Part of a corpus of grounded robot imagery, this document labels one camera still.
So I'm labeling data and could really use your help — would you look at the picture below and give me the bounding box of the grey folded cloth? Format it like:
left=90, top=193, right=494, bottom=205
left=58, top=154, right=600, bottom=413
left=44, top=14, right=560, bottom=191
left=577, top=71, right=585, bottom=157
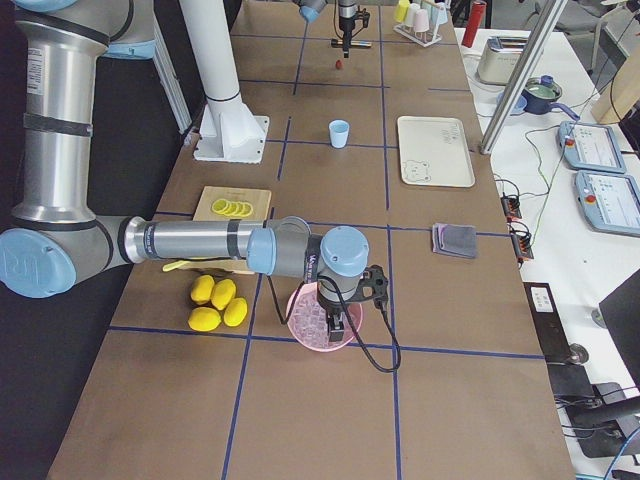
left=432, top=223, right=477, bottom=259

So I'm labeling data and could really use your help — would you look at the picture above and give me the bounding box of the yellow lemon upper right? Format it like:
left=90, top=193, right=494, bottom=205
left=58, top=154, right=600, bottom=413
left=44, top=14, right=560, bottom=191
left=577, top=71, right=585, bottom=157
left=210, top=279, right=237, bottom=310

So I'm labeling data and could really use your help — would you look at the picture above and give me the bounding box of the silver toaster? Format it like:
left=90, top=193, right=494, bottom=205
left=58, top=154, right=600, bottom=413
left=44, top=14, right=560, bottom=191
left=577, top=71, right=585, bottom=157
left=477, top=36, right=528, bottom=86

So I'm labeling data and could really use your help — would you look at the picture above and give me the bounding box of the aluminium frame post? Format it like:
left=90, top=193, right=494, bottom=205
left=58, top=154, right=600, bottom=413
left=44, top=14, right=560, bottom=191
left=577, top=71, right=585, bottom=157
left=479, top=0, right=568, bottom=155

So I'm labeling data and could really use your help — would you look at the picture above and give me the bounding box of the lower orange black adapter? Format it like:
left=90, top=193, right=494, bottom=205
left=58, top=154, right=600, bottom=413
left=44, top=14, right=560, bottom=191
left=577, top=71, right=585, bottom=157
left=508, top=221, right=534, bottom=265

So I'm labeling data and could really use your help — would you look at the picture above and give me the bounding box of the orange black adapter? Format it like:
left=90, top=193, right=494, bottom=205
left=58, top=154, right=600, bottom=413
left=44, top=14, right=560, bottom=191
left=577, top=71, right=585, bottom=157
left=501, top=195, right=522, bottom=221
left=508, top=221, right=534, bottom=265

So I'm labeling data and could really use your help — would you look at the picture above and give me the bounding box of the blue plastic cup on rack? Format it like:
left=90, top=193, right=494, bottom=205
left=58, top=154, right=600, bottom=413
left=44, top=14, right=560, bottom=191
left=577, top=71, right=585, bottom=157
left=429, top=3, right=448, bottom=28

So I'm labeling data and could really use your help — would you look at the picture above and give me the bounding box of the upper orange black adapter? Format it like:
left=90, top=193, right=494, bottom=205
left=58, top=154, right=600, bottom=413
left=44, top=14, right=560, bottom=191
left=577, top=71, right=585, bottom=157
left=501, top=195, right=522, bottom=221

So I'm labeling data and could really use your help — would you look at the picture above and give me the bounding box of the pink bowl of ice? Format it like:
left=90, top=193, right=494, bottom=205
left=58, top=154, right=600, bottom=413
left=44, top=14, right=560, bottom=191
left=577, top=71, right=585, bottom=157
left=287, top=283, right=355, bottom=352

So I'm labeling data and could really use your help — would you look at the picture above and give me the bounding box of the upper teach pendant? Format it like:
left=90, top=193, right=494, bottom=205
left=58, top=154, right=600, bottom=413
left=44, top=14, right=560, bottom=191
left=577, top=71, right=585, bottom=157
left=558, top=121, right=626, bottom=174

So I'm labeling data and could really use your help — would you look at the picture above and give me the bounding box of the blue pot with lid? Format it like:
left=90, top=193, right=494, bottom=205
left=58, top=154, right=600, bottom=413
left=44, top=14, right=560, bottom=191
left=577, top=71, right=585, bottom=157
left=511, top=75, right=580, bottom=121

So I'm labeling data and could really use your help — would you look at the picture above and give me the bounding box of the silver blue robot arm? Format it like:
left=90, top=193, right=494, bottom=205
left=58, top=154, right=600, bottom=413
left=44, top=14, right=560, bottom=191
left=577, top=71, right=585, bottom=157
left=295, top=0, right=370, bottom=58
left=88, top=5, right=383, bottom=220

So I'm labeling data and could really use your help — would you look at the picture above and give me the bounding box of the yellow-green plastic knife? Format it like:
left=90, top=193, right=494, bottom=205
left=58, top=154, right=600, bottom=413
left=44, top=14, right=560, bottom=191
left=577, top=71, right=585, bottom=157
left=162, top=260, right=190, bottom=273

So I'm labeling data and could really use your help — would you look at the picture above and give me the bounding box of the white wire cup rack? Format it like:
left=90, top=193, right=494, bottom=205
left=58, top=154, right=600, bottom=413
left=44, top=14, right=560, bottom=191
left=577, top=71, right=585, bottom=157
left=393, top=0, right=449, bottom=47

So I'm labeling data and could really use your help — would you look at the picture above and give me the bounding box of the pink plastic cup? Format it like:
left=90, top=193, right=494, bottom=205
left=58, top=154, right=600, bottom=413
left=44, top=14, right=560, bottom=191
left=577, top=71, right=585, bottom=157
left=412, top=8, right=430, bottom=33

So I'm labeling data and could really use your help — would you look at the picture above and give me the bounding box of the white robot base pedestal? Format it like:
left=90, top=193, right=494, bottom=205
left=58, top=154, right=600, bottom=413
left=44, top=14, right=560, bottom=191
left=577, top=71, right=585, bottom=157
left=180, top=0, right=269, bottom=164

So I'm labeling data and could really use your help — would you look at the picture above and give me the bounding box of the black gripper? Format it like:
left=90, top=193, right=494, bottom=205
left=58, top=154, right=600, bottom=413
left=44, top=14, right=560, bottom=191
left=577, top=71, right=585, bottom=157
left=337, top=0, right=370, bottom=58
left=317, top=265, right=388, bottom=341

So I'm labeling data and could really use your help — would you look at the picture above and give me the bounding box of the teach pendant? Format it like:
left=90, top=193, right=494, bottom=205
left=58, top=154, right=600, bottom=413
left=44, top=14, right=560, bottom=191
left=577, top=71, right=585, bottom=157
left=558, top=121, right=626, bottom=174
left=574, top=170, right=639, bottom=237

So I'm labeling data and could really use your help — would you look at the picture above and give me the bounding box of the red bottle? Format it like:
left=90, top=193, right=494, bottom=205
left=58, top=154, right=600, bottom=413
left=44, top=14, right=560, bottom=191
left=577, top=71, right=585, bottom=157
left=461, top=0, right=487, bottom=48

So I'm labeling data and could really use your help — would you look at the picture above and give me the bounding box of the white plastic cup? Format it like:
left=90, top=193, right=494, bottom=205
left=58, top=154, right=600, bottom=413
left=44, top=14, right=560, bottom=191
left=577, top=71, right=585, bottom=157
left=403, top=3, right=420, bottom=28

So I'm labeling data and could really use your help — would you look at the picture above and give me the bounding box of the light blue plastic cup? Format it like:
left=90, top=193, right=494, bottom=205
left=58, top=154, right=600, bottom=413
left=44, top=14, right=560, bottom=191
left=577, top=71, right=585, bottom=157
left=328, top=119, right=350, bottom=149

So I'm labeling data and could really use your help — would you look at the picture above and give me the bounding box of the lower teach pendant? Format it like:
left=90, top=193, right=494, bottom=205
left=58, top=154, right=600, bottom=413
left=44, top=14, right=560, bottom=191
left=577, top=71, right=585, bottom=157
left=574, top=170, right=639, bottom=237

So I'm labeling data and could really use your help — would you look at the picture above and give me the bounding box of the cream bear serving tray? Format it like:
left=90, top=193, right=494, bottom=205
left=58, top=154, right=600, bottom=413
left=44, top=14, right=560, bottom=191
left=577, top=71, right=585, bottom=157
left=397, top=116, right=475, bottom=188

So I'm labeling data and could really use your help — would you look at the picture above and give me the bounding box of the stainless steel muddler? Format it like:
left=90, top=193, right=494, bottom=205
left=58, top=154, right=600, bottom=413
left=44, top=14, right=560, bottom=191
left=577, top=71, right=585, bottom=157
left=330, top=38, right=372, bottom=49

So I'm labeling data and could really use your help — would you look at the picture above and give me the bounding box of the bamboo cutting board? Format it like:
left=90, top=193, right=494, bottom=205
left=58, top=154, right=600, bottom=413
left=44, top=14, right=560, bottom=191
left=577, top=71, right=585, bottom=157
left=173, top=186, right=271, bottom=274

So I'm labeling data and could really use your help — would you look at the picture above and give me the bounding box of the yellow-green plastic cup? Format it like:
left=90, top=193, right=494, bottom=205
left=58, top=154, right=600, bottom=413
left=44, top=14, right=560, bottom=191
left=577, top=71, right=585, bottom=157
left=394, top=0, right=411, bottom=23

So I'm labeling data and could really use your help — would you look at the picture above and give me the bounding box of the lemon slices row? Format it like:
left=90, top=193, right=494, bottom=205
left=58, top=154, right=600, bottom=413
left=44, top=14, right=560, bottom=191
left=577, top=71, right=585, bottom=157
left=211, top=198, right=254, bottom=218

